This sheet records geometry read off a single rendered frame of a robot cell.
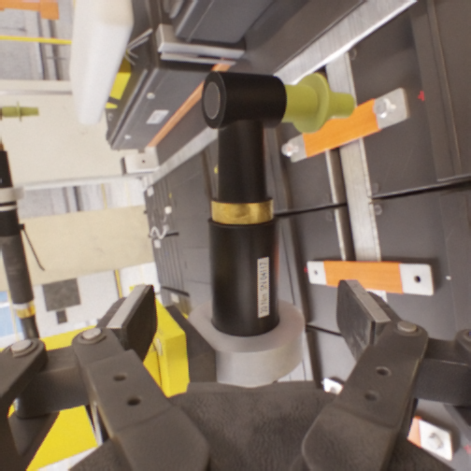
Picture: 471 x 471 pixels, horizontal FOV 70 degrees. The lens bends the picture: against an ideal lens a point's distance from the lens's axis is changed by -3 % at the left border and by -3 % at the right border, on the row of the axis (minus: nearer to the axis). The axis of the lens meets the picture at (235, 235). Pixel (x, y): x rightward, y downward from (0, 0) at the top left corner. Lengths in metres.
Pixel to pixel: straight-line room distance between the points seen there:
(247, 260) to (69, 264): 4.41
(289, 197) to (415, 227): 0.17
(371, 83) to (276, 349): 0.24
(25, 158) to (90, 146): 0.74
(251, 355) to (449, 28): 0.25
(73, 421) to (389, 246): 0.28
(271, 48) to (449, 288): 0.33
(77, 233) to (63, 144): 1.08
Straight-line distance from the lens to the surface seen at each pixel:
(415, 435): 0.39
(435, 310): 0.33
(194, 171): 0.64
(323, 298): 0.42
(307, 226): 0.41
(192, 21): 0.44
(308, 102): 0.24
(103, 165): 4.67
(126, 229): 4.68
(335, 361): 0.44
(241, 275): 0.22
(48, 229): 4.60
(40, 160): 4.65
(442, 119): 0.29
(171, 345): 0.19
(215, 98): 0.21
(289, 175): 0.43
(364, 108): 0.34
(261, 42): 0.50
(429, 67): 0.30
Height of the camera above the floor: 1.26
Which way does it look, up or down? 28 degrees down
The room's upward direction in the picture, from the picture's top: 100 degrees counter-clockwise
